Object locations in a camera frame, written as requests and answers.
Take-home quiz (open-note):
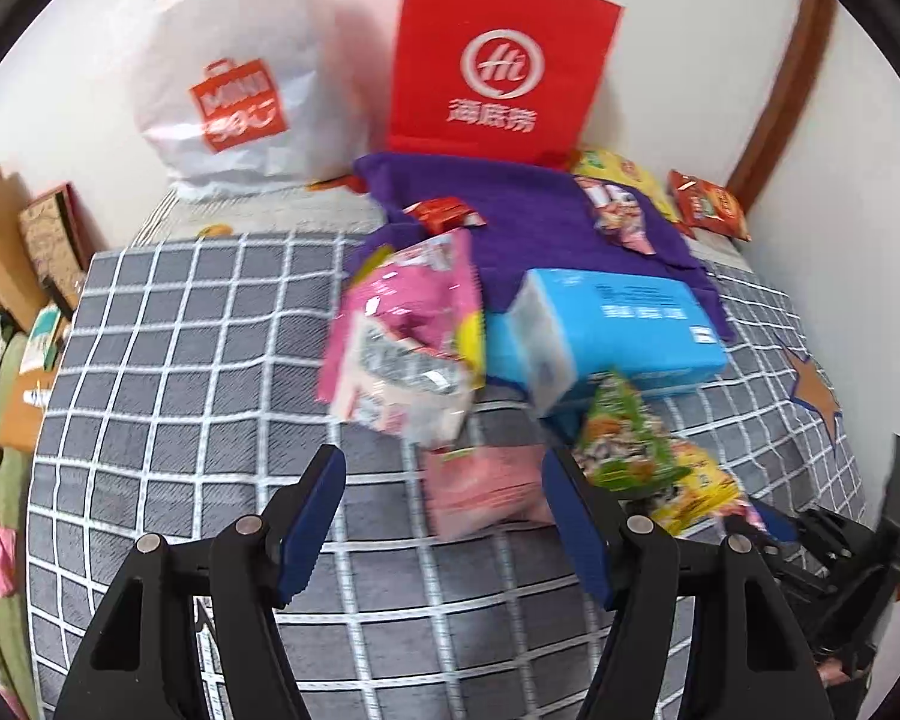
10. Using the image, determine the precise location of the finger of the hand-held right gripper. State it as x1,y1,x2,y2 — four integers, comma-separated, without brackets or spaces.
799,508,875,597
746,499,822,578

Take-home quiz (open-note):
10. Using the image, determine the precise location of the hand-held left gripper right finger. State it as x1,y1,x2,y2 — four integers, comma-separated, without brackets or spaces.
540,446,833,720

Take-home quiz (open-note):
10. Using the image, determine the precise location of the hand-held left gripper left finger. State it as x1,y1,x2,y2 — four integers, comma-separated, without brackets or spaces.
52,444,347,720

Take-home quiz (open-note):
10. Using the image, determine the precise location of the yellow snack packet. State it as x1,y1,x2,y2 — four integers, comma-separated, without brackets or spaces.
649,441,743,537

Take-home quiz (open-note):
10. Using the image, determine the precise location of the light pink snack packet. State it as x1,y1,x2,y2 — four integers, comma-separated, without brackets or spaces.
422,444,563,539

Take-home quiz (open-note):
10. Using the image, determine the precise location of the large pink snack bag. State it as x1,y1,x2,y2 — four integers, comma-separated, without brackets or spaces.
316,229,488,445

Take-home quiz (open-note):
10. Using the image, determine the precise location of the green snack packet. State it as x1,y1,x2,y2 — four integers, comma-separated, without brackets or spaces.
576,370,695,497

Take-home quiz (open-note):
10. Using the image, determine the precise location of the grey checked blanket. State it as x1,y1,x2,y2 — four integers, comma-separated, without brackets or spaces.
26,229,867,720

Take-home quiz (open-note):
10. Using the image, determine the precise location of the blue tissue pack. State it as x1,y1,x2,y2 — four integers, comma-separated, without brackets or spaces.
484,268,730,417

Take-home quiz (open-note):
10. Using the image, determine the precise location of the purple towel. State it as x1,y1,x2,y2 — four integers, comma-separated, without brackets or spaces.
352,152,736,346

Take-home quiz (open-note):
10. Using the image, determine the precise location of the pink white printed snack packet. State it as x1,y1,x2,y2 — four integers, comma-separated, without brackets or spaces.
576,175,661,256

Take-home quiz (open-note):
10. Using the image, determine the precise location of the red chip bag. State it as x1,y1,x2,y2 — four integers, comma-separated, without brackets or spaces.
667,169,751,241

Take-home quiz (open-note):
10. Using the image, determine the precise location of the green white carton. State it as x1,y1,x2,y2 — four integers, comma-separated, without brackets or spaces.
21,304,74,374

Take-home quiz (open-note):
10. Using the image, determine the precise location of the green cloth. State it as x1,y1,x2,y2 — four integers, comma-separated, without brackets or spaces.
0,334,42,720

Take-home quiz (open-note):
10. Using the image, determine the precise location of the small red snack packet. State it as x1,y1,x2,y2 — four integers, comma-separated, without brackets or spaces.
405,197,488,235

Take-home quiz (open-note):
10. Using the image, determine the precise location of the yellow chip bag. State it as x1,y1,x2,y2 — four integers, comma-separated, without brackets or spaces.
570,148,680,222

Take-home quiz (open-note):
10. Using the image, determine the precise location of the red-edged framed box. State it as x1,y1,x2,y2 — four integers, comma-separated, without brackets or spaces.
19,181,95,316

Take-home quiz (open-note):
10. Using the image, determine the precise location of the white plastic shopping bag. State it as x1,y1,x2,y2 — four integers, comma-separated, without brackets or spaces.
131,0,368,200

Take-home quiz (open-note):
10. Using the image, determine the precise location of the red paper bag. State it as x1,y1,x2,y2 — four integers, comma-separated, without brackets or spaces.
386,0,623,166

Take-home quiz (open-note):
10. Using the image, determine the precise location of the wooden door frame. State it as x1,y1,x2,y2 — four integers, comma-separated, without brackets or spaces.
724,0,841,215

